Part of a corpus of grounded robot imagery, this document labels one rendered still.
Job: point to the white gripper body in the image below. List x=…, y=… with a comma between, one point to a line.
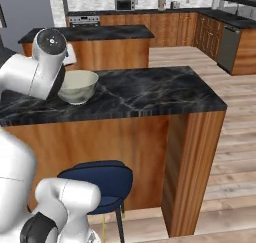
x=70, y=55

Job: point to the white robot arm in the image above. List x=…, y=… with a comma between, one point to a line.
x=43, y=73

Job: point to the pale green bowl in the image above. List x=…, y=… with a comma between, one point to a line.
x=80, y=85

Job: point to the wooden counter black marble top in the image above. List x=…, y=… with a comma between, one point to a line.
x=133, y=147

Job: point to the steel oven with hob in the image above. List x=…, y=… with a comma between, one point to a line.
x=84, y=20

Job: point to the wooden island black marble top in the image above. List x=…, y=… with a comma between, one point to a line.
x=110, y=53

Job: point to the steel microwave oven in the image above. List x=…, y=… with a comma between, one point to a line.
x=125, y=4

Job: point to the wooden base cupboard run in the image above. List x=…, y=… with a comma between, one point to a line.
x=166, y=28

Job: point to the steel kettle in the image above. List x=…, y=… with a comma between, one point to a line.
x=161, y=4

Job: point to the steel toaster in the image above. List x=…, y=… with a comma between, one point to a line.
x=175, y=5

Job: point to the blue upholstered stool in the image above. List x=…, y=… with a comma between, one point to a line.
x=106, y=178

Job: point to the white jar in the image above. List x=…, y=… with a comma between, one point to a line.
x=216, y=1

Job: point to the dark grey dishwasher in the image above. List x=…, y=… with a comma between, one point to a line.
x=229, y=48

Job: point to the wooden corner cupboard run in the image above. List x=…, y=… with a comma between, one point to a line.
x=245, y=50

